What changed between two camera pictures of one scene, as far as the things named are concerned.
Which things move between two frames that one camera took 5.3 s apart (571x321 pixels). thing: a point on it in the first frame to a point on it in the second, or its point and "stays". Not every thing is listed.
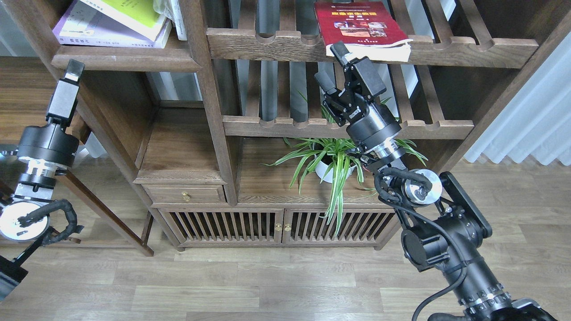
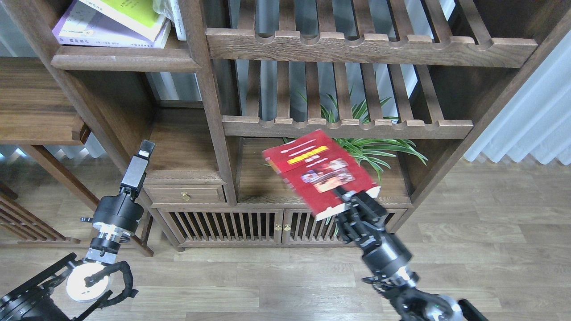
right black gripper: x=373 y=129 to x=361 y=225
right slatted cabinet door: x=304 y=226 stays
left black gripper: x=44 y=151 to x=117 y=216
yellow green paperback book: x=142 y=16 stays
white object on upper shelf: x=170 y=9 stays
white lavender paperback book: x=80 y=24 stays
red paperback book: x=366 y=29 to x=314 y=164
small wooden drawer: x=168 y=193 stays
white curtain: x=533 y=119 stays
